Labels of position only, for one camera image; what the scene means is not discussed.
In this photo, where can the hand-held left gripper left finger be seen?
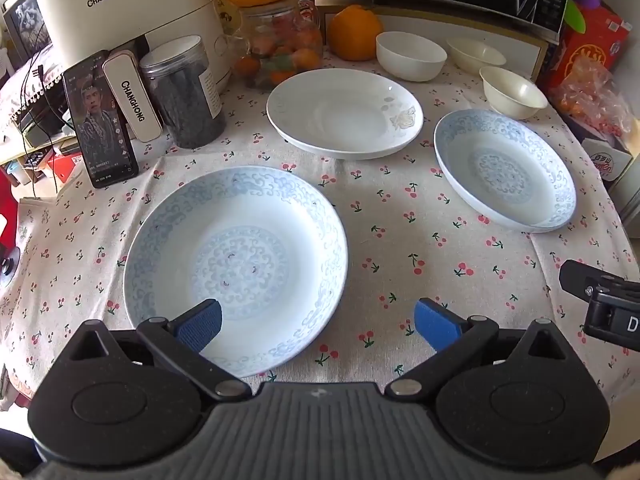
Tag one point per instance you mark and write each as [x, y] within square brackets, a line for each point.
[200, 325]

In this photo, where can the orange with stem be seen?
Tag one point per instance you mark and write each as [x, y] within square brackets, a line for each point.
[354, 32]

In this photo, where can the red cardboard box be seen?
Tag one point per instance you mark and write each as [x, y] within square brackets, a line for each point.
[592, 45]

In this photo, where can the large blue patterned plate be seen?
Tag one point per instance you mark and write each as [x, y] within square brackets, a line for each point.
[240, 240]

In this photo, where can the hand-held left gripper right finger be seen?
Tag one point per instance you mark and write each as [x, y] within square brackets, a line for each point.
[435, 325]

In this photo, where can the shallow cream bowl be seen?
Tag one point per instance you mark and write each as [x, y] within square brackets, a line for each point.
[475, 55]

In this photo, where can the white air fryer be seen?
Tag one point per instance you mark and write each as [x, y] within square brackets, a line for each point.
[125, 5]

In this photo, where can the small blue patterned plate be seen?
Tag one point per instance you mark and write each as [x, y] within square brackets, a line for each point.
[505, 170]

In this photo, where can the pile of small tangerines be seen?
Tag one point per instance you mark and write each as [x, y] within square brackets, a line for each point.
[292, 57]

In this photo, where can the glass jar with wooden lid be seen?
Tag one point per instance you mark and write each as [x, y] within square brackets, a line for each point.
[280, 45]

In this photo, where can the black smartphone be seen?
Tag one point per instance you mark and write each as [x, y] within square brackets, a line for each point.
[100, 120]

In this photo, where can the white wooden shelf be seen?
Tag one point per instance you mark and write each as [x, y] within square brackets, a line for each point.
[430, 22]

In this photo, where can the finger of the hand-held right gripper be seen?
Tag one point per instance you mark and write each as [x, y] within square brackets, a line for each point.
[577, 277]

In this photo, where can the plastic jar with dark contents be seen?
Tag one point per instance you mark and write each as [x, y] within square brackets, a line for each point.
[187, 100]

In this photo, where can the picture frame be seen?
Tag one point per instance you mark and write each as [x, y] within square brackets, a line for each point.
[25, 20]

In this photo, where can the white lace cloth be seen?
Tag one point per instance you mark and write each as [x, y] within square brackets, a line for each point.
[20, 85]

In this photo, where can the white oblong device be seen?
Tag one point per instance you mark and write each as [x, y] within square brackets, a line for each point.
[132, 97]

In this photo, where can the white bowl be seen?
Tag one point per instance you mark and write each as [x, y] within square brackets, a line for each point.
[410, 57]

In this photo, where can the cherry print tablecloth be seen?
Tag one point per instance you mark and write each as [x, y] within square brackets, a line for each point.
[400, 220]

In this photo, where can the deep cream bowl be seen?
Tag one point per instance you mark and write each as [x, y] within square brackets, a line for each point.
[512, 92]

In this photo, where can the blue and white carton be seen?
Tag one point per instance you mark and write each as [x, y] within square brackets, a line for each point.
[607, 160]

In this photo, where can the plastic bag of oranges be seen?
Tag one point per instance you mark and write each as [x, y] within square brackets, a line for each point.
[587, 95]

